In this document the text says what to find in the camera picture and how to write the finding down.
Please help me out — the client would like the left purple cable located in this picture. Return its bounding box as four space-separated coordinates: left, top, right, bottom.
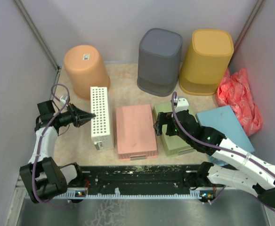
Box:
31 84 73 209

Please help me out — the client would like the aluminium rail frame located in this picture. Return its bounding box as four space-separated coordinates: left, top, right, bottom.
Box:
5 181 275 226

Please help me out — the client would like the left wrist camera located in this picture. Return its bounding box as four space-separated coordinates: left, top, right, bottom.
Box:
58 94 69 105

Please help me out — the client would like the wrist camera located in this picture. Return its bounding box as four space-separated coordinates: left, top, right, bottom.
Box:
58 94 69 105
174 97 189 113

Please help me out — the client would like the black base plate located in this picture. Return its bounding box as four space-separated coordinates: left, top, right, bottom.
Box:
68 164 213 195

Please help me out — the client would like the grey mesh bin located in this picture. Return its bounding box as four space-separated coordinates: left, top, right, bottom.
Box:
137 28 183 97

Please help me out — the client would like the red plastic bag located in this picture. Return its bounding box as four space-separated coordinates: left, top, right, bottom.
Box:
216 68 263 137

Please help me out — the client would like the yellow mesh bin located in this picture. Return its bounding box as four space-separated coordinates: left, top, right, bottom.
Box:
179 29 234 96

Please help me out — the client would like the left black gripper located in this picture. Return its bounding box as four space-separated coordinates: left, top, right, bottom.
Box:
54 103 96 128

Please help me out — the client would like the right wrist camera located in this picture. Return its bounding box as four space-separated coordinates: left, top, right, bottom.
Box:
174 97 189 113

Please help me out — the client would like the pink plastic basket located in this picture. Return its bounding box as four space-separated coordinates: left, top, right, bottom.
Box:
116 104 158 161

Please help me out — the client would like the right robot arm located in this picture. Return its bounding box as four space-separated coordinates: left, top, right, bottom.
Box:
154 110 275 209

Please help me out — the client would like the white plastic basket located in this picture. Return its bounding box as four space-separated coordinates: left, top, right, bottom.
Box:
90 87 114 151

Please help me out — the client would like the blue plastic basket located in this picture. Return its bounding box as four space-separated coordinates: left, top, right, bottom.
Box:
195 105 255 166

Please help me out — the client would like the grey cable duct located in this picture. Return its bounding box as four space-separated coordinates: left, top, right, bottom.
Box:
57 187 217 200

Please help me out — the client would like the orange capybara bucket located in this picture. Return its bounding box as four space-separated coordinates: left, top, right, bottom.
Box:
63 45 110 100

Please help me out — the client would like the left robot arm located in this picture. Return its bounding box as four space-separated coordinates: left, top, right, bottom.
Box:
19 100 95 203

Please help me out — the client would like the green plastic basket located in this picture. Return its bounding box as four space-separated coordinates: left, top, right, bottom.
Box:
153 102 195 157

